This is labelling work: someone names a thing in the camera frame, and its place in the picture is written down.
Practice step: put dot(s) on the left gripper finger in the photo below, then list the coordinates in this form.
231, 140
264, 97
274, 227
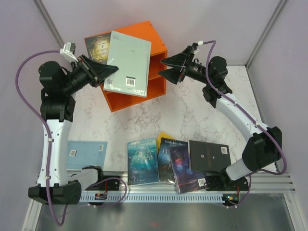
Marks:
101, 75
97, 66

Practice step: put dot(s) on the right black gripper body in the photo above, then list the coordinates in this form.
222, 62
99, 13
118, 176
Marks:
194, 70

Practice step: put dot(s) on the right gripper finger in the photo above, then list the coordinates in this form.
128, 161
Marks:
177, 60
172, 75

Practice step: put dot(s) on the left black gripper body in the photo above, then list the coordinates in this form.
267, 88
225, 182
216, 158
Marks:
81, 76

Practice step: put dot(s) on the green fantasy cover book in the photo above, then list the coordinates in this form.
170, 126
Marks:
98, 47

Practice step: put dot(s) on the grey book with barcode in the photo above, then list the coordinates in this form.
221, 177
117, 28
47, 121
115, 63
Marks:
132, 57

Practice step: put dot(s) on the teal ocean cover book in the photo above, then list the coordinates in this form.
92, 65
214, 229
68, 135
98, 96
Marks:
142, 162

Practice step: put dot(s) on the dark blue Wuthering Heights book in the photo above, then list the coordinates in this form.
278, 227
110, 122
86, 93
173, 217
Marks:
165, 171

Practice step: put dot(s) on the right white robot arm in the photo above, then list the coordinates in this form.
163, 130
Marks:
263, 143

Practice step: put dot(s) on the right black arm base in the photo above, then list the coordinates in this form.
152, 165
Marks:
221, 182

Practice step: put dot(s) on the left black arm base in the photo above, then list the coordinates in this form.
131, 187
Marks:
107, 182

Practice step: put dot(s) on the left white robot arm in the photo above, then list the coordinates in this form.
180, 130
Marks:
57, 109

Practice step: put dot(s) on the orange wooden shelf box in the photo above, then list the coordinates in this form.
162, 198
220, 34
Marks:
156, 83

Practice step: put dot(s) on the yellow book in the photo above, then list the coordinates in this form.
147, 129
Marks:
160, 136

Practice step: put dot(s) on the light blue thin book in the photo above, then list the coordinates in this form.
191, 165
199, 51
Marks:
81, 154

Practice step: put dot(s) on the black book with barcode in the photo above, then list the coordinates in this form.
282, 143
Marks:
208, 157

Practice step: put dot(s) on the purple nebula cover book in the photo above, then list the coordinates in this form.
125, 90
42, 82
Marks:
186, 180

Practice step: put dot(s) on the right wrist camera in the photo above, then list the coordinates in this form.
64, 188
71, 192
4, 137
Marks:
195, 47

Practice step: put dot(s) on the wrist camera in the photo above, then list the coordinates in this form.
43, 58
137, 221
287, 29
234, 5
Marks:
195, 47
68, 52

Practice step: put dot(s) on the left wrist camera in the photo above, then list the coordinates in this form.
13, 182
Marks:
68, 52

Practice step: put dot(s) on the white slotted cable duct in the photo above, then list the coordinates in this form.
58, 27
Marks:
113, 197

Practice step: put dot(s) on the aluminium frame rail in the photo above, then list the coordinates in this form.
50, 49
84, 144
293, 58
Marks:
261, 183

